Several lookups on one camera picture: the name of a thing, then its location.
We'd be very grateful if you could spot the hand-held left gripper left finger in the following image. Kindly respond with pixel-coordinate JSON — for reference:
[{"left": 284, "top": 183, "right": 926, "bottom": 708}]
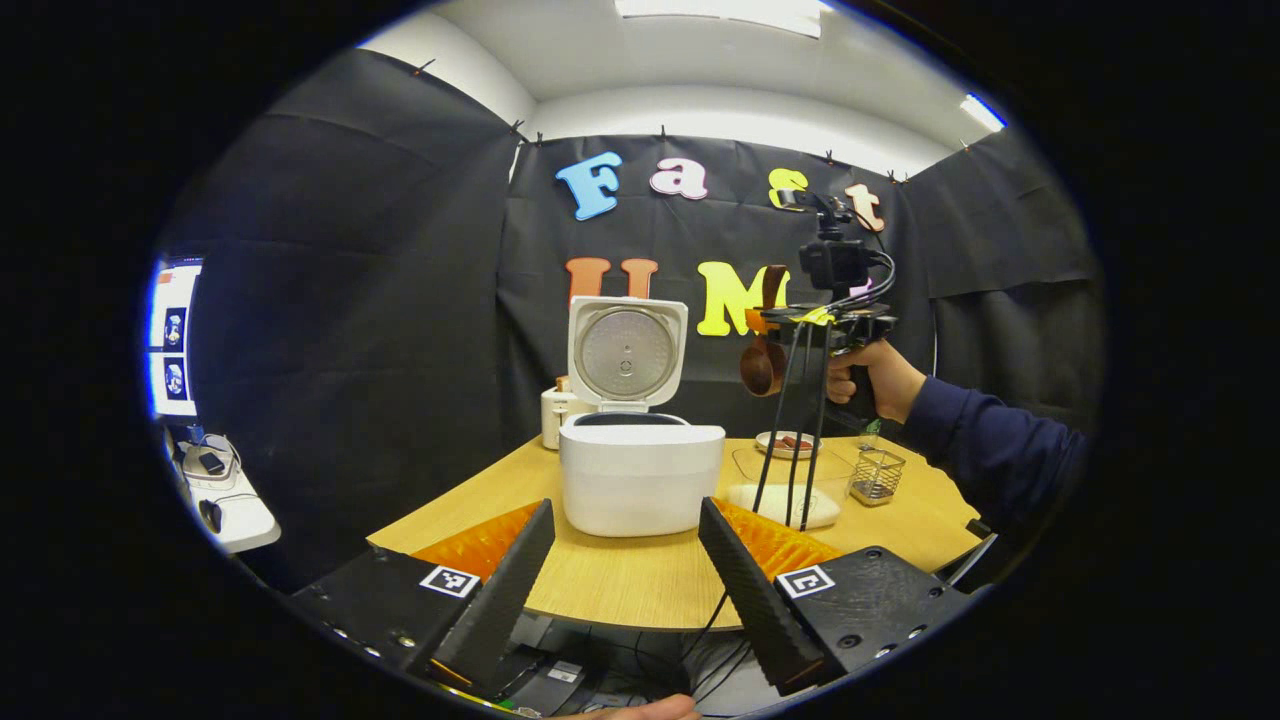
[{"left": 290, "top": 498, "right": 557, "bottom": 696}]

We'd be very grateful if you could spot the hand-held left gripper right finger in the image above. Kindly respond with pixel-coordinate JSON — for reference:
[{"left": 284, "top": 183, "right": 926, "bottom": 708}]
[{"left": 697, "top": 496, "right": 976, "bottom": 698}]

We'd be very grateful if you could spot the brown wooden spoon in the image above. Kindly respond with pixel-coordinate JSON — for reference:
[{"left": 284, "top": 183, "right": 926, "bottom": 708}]
[{"left": 740, "top": 265, "right": 791, "bottom": 398}]

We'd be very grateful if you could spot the white rice cooker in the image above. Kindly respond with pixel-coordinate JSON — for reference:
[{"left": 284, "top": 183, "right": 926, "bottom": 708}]
[{"left": 558, "top": 296, "right": 726, "bottom": 538}]

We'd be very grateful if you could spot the wire chopstick holder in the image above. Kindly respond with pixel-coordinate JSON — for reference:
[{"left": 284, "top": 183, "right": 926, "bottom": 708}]
[{"left": 850, "top": 447, "right": 907, "bottom": 507}]

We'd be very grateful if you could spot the black box with white label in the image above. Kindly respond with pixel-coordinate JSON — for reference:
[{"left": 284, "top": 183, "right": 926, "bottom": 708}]
[{"left": 508, "top": 648, "right": 593, "bottom": 717}]

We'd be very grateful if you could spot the white round plate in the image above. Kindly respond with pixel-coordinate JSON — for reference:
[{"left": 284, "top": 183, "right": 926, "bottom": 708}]
[{"left": 755, "top": 430, "right": 827, "bottom": 460}]

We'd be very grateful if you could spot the clear plastic container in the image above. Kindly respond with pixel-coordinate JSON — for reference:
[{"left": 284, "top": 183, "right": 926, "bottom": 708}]
[{"left": 728, "top": 445, "right": 863, "bottom": 531}]

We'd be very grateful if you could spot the white toaster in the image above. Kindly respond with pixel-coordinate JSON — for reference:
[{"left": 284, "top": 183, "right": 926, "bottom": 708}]
[{"left": 541, "top": 376, "right": 598, "bottom": 451}]

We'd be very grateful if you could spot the white side table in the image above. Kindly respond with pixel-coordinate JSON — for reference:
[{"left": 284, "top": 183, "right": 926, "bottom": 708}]
[{"left": 165, "top": 425, "right": 283, "bottom": 556}]

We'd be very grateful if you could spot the computer monitor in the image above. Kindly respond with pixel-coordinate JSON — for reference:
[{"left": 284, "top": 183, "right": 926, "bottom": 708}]
[{"left": 148, "top": 258, "right": 204, "bottom": 419}]

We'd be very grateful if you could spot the black cable bundle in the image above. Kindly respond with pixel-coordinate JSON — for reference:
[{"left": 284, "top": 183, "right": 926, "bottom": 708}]
[{"left": 750, "top": 325, "right": 837, "bottom": 532}]

